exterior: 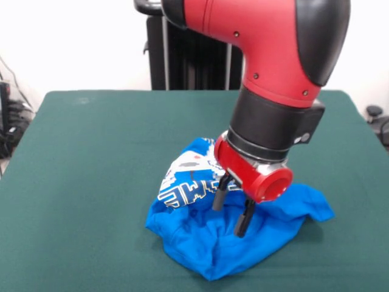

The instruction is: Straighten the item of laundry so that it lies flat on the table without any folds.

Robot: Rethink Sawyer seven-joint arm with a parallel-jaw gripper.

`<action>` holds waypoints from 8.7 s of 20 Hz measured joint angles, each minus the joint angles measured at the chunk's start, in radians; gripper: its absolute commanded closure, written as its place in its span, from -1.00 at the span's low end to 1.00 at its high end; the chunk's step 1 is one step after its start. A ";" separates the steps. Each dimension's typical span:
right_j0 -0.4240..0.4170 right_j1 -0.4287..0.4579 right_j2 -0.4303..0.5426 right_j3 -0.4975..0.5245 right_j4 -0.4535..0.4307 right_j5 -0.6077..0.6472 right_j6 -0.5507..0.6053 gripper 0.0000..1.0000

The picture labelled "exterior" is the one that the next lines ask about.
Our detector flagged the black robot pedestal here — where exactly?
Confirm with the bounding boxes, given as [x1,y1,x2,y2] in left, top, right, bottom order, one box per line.
[133,0,246,91]

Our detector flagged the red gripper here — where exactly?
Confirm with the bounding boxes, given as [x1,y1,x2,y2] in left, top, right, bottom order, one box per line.
[212,131,294,239]

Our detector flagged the blue printed shirt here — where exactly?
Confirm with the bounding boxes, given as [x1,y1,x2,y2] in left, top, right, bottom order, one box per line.
[144,136,336,282]

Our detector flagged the dark green table cloth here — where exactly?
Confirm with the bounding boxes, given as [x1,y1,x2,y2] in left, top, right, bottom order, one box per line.
[0,89,389,292]

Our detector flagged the black cable tangle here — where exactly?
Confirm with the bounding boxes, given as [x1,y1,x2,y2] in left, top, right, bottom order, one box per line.
[0,56,36,159]

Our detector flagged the black office chair base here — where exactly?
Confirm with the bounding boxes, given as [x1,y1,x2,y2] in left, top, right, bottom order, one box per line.
[365,105,389,153]

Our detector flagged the black box device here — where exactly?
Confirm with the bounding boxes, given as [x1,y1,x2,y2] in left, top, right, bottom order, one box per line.
[0,81,12,132]

